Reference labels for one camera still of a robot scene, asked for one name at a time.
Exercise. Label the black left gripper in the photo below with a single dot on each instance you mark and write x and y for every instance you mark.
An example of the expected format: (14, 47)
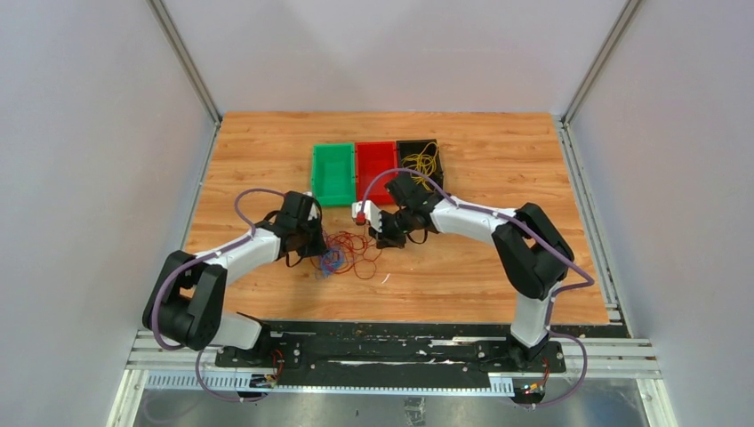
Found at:
(319, 245)

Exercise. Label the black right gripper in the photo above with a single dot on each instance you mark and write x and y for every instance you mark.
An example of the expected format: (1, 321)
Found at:
(384, 238)

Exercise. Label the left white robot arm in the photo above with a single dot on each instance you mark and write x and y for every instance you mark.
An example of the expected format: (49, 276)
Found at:
(186, 306)

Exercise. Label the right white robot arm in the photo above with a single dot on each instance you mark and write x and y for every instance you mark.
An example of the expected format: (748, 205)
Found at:
(534, 255)

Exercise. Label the black plastic bin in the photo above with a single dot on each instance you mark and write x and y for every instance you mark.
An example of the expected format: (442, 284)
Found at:
(422, 156)

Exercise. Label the green plastic bin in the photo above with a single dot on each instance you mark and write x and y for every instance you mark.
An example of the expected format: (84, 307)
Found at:
(333, 176)

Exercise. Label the red plastic bin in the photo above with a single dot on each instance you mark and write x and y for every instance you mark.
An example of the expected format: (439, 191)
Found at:
(371, 159)

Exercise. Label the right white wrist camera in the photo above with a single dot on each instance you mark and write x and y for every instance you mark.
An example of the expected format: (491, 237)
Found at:
(367, 213)

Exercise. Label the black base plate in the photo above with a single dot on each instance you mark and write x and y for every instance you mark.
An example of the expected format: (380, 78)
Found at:
(404, 356)

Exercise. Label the aluminium frame post left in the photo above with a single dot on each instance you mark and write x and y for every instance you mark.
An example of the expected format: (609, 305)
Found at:
(175, 40)

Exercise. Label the aluminium frame post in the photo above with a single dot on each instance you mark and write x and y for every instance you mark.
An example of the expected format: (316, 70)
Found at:
(613, 38)
(175, 40)

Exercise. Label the aluminium frame post right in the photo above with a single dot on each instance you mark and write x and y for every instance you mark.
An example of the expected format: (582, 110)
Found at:
(613, 38)

